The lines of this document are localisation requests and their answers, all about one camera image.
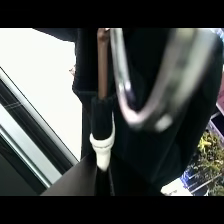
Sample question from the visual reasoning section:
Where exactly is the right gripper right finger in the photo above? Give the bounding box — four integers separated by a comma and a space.
99, 156, 162, 197

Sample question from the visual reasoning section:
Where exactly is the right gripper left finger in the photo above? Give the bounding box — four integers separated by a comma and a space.
41, 154, 98, 197

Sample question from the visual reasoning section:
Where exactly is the black garment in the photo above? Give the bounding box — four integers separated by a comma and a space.
33, 28, 224, 197

